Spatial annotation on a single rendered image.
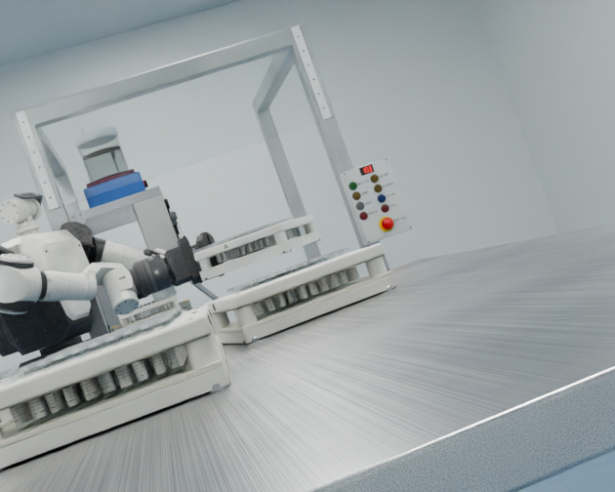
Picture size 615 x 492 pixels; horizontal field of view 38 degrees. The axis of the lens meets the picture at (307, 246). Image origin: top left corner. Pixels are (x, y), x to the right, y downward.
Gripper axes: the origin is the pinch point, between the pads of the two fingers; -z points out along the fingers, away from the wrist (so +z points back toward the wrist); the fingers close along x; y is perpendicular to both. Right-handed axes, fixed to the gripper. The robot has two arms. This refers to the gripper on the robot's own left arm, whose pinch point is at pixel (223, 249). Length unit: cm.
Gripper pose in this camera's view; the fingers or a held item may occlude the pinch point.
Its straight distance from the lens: 240.9
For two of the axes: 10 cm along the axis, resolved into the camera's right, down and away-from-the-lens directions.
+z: -8.3, 3.3, 4.5
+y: -4.2, 1.5, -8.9
